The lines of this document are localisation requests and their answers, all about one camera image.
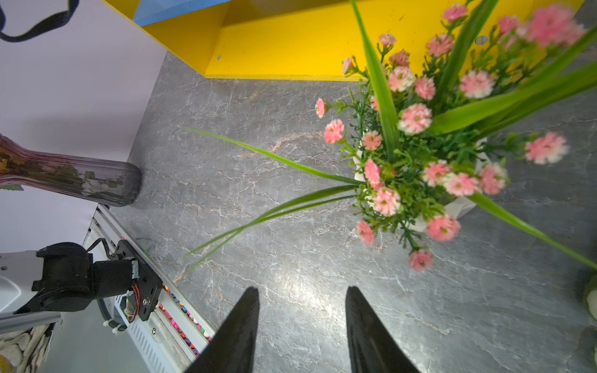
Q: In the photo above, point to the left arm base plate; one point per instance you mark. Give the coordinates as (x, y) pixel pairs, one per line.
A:
(148, 282)

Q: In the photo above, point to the white grey work glove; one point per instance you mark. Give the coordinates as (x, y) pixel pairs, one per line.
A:
(590, 297)

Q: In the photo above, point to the sunflower bouquet in basket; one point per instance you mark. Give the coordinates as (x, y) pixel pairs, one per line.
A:
(102, 181)

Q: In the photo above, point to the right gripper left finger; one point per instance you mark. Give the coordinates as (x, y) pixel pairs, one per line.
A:
(232, 348)

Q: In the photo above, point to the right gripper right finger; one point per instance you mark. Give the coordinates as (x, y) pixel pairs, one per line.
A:
(371, 347)

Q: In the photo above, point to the pink flower pot right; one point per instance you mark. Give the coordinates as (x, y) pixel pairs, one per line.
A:
(420, 142)

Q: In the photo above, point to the yellow rack with coloured shelves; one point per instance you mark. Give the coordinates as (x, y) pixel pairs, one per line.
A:
(294, 40)

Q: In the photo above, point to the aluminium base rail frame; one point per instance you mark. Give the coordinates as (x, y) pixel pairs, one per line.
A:
(176, 332)

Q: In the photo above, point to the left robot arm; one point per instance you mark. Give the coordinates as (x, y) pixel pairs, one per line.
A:
(62, 277)

